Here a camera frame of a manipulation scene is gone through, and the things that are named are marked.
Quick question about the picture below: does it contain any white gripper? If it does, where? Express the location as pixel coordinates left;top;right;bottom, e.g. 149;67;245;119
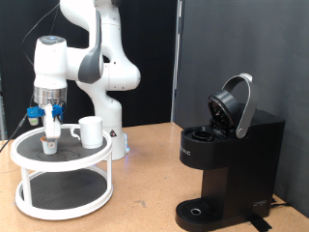
42;103;63;143

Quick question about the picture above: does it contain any coffee pod with orange lid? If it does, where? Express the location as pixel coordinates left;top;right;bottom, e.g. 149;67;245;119
40;135;60;156

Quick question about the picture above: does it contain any white two-tier turntable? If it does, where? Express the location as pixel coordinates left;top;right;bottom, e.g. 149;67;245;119
9;123;115;222

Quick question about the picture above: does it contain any white mug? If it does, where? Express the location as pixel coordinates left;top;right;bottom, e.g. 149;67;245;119
70;115;104;150

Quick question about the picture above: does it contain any black Keurig coffee machine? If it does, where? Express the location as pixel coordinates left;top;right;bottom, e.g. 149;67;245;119
175;72;286;232

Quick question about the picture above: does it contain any black curtain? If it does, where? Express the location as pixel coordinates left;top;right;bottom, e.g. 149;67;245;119
0;0;179;140

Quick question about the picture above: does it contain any grey metal pole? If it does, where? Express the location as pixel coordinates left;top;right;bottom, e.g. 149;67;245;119
169;0;185;124

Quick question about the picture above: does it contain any black tape strip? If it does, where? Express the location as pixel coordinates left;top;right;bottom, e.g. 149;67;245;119
246;213;273;232

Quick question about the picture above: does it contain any grey partition panel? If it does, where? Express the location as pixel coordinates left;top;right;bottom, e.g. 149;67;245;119
174;0;309;218

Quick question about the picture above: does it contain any blue cable clip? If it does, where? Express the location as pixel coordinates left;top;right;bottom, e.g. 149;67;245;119
50;102;65;118

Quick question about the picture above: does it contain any wrist camera on blue mount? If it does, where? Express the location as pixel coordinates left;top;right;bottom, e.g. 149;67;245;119
26;105;45;127

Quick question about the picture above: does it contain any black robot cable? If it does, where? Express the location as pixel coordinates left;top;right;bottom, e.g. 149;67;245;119
0;2;63;154

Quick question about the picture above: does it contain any grey metal post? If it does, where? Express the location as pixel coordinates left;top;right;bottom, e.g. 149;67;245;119
0;72;7;141

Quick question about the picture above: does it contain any black machine power cord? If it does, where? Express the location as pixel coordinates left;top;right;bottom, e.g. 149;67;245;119
269;196;293;209

